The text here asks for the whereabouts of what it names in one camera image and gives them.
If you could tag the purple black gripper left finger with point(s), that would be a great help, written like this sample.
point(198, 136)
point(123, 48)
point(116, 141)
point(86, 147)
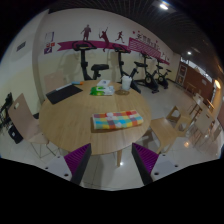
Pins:
point(77, 162)

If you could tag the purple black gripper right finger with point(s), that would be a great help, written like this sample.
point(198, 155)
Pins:
point(145, 160)

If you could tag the colourful checked folded towel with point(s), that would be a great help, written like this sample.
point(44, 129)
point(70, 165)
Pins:
point(116, 120)

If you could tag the round wooden table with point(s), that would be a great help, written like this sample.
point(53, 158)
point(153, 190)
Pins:
point(68, 124)

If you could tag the black bag on floor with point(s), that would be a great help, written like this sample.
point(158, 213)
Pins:
point(14, 134)

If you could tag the green white wipes pack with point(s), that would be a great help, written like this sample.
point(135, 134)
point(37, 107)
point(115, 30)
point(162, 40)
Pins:
point(102, 91)

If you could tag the wooden chair left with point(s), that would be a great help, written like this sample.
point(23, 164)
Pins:
point(26, 124)

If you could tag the wooden table far right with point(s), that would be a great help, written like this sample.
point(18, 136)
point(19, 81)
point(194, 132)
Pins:
point(201, 110)

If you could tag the white cup on table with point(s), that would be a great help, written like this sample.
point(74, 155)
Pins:
point(126, 82)

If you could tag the white paper booklet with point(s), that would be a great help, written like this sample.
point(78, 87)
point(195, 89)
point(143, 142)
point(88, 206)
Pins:
point(103, 83)

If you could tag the black exercise bike far right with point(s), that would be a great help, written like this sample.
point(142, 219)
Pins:
point(162, 77)

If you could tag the black exercise bike left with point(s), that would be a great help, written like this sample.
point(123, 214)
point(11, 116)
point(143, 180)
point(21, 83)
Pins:
point(96, 68)

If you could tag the ceiling lamp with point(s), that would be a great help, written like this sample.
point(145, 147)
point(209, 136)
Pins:
point(163, 6)

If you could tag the wall poster pink white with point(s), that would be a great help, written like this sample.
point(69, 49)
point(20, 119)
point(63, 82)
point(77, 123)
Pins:
point(49, 42)

